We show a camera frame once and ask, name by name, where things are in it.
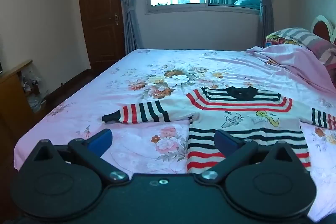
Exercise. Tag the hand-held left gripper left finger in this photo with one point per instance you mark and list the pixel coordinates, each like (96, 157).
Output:
(101, 141)

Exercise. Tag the striped pink grey pillow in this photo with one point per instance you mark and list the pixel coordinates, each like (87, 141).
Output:
(307, 37)

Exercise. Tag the brown wooden door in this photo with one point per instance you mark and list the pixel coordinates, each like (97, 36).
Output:
(99, 16)

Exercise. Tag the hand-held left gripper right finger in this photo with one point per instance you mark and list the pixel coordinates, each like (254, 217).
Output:
(225, 142)

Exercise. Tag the white and red headboard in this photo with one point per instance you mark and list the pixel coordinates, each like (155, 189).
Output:
(324, 27)

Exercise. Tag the striped cartoon sweater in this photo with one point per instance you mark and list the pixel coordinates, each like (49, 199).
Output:
(246, 108)

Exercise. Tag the bed with floral pink sheet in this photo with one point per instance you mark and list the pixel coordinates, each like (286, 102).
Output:
(131, 108)

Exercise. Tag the wooden cabinet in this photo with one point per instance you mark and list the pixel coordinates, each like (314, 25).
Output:
(11, 98)

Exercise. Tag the pink blanket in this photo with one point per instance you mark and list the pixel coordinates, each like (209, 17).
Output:
(296, 61)

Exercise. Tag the clear plastic bags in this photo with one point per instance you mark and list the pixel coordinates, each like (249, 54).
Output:
(34, 90)

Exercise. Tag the bright floral pillow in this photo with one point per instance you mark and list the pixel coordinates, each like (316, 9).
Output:
(278, 40)

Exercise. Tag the teal cloth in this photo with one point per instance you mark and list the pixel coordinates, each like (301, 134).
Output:
(248, 3)

